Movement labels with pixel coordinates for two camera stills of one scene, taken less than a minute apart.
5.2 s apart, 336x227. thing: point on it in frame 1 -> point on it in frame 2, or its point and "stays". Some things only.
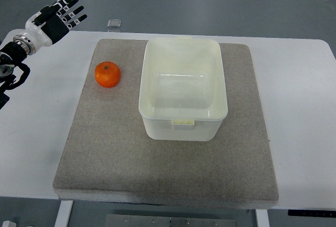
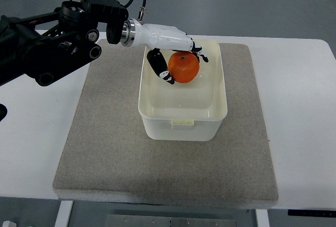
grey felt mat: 104,154 stays
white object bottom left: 8,224 stays
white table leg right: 262,217 stays
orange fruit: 107,74 -> 184,66
